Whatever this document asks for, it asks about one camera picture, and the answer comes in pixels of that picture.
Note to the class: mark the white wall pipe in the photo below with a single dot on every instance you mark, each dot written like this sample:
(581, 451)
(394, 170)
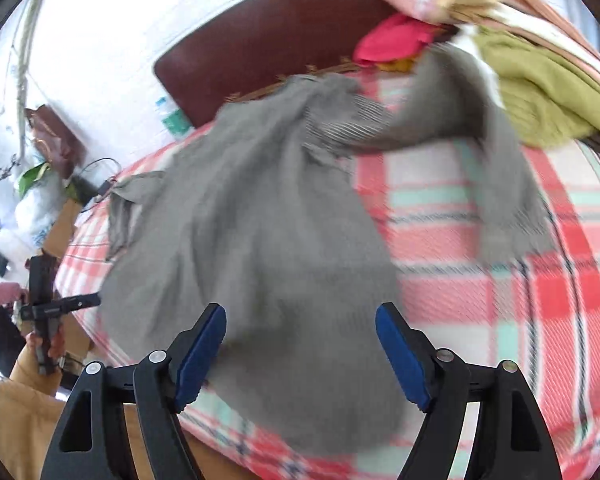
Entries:
(22, 85)

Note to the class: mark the pink soft bundle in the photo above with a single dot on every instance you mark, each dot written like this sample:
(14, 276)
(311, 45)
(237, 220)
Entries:
(2, 294)

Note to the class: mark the person's left forearm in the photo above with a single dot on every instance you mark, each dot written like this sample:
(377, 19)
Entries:
(30, 375)

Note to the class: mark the green leaves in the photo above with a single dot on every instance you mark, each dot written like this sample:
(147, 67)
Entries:
(32, 176)

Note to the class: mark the orange yellow cloth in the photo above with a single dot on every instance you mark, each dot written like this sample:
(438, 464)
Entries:
(400, 66)

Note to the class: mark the person's left hand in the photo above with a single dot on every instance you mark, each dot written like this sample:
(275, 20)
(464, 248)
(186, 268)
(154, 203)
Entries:
(59, 344)

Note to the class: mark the grey striped garment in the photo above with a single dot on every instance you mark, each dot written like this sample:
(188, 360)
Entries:
(260, 240)

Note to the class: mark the plaid bed sheet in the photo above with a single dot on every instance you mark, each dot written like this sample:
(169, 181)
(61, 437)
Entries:
(480, 260)

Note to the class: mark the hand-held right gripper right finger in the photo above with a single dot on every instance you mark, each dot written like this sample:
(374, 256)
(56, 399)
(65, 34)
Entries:
(402, 360)

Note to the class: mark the small cardboard box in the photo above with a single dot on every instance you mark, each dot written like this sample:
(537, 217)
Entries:
(62, 225)

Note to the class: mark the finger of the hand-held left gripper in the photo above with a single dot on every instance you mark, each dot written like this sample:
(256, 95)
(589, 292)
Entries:
(77, 304)

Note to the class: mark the olive green garment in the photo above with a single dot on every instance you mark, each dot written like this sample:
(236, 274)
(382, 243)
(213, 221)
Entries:
(545, 90)

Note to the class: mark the cream white cloth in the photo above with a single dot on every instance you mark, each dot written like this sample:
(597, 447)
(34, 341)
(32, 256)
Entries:
(540, 27)

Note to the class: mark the clear green-label water bottle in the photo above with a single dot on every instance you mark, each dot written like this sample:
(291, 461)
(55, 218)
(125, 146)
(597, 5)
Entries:
(175, 122)

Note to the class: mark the brown paper bag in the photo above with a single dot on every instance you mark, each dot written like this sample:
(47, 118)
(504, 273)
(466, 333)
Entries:
(55, 135)

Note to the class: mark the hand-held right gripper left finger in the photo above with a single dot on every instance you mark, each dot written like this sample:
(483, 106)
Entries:
(200, 360)

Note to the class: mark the dark brown wooden headboard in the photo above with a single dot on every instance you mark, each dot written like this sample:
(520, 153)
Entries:
(260, 35)

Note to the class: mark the person's tan clothing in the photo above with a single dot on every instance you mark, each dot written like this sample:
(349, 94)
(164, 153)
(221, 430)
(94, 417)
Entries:
(10, 430)

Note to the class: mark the white plastic bag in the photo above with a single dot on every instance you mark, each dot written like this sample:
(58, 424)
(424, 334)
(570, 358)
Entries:
(35, 215)

